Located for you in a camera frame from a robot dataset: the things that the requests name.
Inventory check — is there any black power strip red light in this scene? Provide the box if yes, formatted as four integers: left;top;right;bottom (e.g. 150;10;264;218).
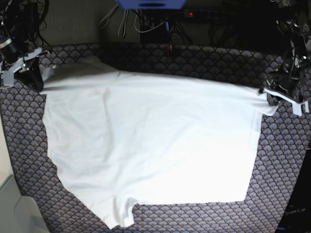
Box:
183;9;237;23

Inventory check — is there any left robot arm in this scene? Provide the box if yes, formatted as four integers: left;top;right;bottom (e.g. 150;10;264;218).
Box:
258;0;311;116

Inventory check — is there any blue box overhead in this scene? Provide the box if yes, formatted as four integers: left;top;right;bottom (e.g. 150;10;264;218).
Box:
117;0;186;10

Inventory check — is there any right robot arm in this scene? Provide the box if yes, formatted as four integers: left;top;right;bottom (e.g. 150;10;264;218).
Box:
0;0;51;92

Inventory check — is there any grey looped cable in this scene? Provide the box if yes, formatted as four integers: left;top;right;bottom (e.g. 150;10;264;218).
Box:
98;0;129;38

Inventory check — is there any patterned grey table cloth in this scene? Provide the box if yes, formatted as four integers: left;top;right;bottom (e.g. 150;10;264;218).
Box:
0;44;311;233

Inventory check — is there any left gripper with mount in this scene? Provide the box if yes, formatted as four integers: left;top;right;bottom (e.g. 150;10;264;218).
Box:
258;87;309;116

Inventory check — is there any red black clamp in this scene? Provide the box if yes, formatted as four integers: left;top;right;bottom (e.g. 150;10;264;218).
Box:
167;43;174;59

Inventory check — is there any white T-shirt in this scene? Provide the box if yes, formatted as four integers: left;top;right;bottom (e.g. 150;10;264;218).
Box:
40;58;277;229

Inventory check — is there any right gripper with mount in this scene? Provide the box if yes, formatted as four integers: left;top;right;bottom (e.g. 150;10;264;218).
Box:
0;48;51;92

